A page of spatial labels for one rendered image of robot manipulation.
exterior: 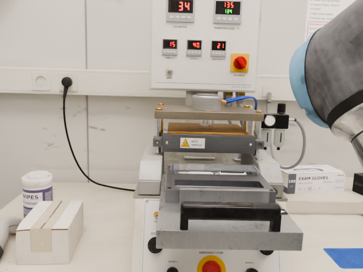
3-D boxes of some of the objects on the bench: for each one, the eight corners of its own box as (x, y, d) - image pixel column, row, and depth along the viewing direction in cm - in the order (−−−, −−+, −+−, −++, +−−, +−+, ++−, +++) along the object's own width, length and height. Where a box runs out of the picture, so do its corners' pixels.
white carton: (271, 183, 134) (273, 165, 133) (324, 182, 139) (326, 163, 137) (286, 194, 122) (288, 174, 121) (344, 191, 127) (346, 172, 126)
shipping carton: (41, 230, 99) (40, 199, 98) (87, 230, 100) (86, 200, 98) (12, 265, 81) (9, 228, 79) (68, 265, 81) (67, 229, 80)
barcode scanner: (4, 228, 99) (2, 202, 98) (32, 229, 100) (31, 202, 98) (-39, 266, 79) (-41, 233, 78) (-3, 267, 80) (-5, 234, 78)
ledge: (243, 185, 146) (244, 175, 145) (438, 189, 149) (439, 178, 148) (262, 213, 116) (263, 200, 115) (504, 217, 119) (506, 204, 118)
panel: (139, 289, 72) (143, 198, 77) (282, 290, 73) (277, 201, 78) (139, 290, 71) (142, 197, 75) (285, 292, 71) (280, 200, 76)
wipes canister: (29, 215, 109) (27, 168, 107) (58, 215, 110) (56, 169, 107) (18, 226, 101) (15, 176, 98) (48, 226, 101) (46, 177, 99)
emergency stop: (201, 280, 74) (201, 260, 75) (220, 280, 74) (220, 260, 75) (202, 281, 72) (202, 260, 73) (221, 281, 72) (221, 260, 73)
